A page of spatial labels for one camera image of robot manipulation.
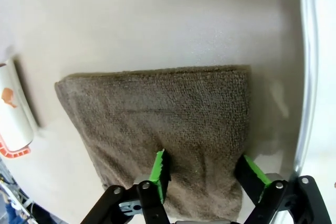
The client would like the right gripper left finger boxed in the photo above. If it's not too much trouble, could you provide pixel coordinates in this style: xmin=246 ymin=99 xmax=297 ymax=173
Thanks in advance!
xmin=81 ymin=149 xmax=172 ymax=224

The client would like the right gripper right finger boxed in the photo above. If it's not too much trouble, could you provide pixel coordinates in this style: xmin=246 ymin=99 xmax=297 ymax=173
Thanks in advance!
xmin=234 ymin=154 xmax=333 ymax=224

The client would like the brown terry cloth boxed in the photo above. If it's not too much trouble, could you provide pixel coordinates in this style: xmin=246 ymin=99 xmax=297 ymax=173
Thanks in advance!
xmin=54 ymin=63 xmax=253 ymax=221

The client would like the white lint roller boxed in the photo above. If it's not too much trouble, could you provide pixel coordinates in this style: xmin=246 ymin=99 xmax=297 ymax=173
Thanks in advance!
xmin=0 ymin=56 xmax=36 ymax=159

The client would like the silver metal tray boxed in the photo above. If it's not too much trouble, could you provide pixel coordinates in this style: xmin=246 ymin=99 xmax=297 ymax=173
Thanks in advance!
xmin=288 ymin=0 xmax=336 ymax=224

